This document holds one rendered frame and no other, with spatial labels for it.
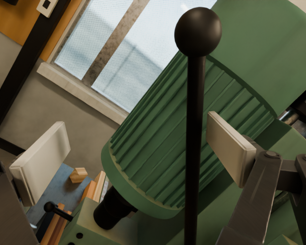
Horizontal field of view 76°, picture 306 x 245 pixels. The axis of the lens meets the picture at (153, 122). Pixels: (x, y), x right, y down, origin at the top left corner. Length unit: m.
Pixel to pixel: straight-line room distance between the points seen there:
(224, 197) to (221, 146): 0.19
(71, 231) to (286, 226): 0.35
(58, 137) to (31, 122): 1.70
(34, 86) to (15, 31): 0.38
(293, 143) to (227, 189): 0.11
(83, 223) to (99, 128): 1.38
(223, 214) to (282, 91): 0.21
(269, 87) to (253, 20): 0.07
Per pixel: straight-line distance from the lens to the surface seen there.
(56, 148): 0.17
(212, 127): 0.17
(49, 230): 0.50
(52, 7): 1.54
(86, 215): 0.43
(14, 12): 1.72
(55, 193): 0.67
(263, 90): 0.26
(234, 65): 0.25
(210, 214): 0.36
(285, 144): 0.33
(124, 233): 0.46
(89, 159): 1.92
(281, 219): 0.39
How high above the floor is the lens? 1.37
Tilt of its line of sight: 15 degrees down
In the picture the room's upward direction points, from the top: 40 degrees clockwise
